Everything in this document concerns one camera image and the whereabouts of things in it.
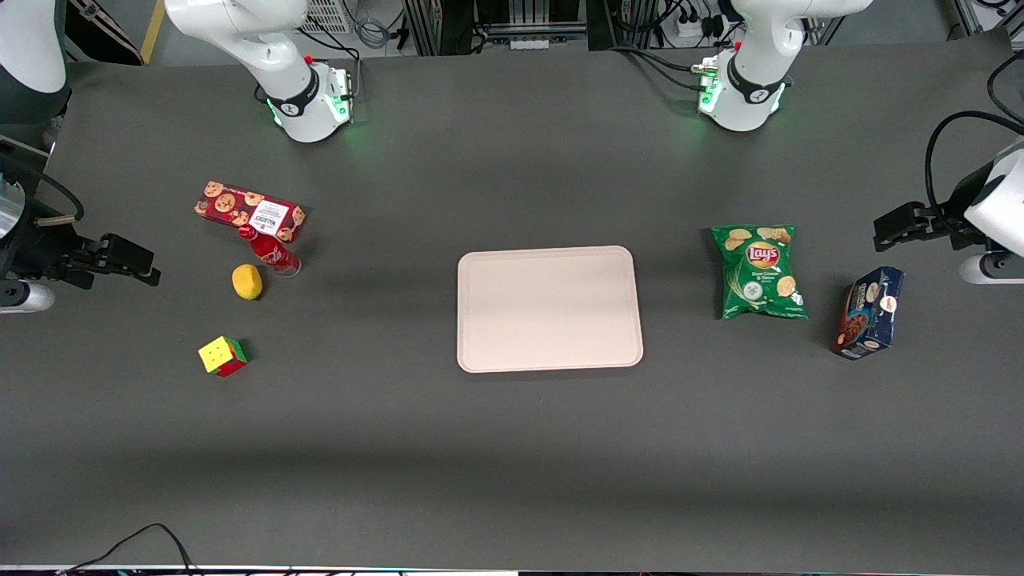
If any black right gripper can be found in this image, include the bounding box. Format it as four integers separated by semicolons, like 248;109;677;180
0;218;162;289

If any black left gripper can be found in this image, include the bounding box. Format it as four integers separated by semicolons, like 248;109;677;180
873;182;994;254

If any cream plastic tray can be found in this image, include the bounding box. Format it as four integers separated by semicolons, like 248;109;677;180
456;245;645;374

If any blue chocolate cookie box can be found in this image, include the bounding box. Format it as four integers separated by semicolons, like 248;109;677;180
830;266;906;362

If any yellow lemon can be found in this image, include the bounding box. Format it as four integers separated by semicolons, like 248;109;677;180
231;263;265;302

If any red cookie box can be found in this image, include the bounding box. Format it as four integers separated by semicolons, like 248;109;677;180
194;180;307;244

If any colourful Rubik's cube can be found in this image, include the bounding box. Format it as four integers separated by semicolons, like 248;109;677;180
198;335;250;378

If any green Lays chips bag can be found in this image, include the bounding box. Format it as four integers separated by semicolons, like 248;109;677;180
710;224;810;321

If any red soda can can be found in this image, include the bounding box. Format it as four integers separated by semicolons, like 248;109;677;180
238;225;303;278

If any white power strip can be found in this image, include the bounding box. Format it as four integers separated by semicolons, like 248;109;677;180
672;14;725;41

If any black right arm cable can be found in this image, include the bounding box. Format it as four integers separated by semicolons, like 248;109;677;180
0;164;86;226

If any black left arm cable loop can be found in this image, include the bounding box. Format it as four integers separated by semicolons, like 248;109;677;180
924;110;1024;215

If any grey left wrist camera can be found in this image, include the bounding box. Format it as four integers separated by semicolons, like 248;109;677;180
958;251;1024;286

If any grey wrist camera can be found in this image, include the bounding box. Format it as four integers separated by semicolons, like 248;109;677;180
958;251;1024;286
0;282;56;314

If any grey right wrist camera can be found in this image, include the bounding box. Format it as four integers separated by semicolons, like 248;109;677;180
0;282;56;314

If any black cable by frame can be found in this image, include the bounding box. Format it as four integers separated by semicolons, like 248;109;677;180
986;51;1024;126

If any thin black table-edge cable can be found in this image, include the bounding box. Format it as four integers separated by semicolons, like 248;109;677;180
54;523;197;576

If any black left base cable bundle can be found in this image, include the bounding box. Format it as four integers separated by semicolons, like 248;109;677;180
606;45;725;94

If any black right base cable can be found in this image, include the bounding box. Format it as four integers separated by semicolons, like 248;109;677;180
298;27;362;63

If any grey coiled cable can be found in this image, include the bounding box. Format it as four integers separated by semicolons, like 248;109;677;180
354;14;393;50

